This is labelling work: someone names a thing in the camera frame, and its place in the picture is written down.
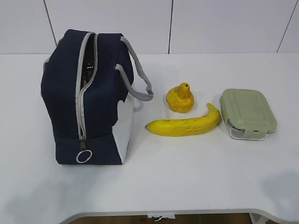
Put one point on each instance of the navy blue lunch bag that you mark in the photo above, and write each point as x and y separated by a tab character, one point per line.
89	86

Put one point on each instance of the yellow pear-shaped fruit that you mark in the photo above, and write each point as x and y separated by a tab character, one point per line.
180	98

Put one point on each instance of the green lid glass container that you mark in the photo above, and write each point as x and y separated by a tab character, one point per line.
247	114

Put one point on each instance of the yellow banana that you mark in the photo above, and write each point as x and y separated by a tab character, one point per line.
186	127

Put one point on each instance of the white paper scrap under table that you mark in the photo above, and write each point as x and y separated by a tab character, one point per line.
161	217

